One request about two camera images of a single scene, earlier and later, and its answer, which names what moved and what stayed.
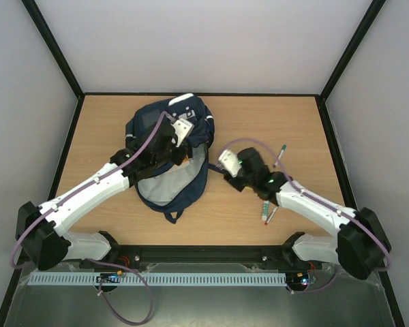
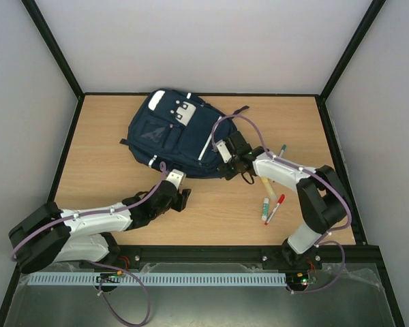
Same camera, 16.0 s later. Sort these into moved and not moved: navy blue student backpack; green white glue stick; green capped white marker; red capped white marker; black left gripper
Moved: navy blue student backpack; black left gripper
Not moved: red capped white marker; green capped white marker; green white glue stick
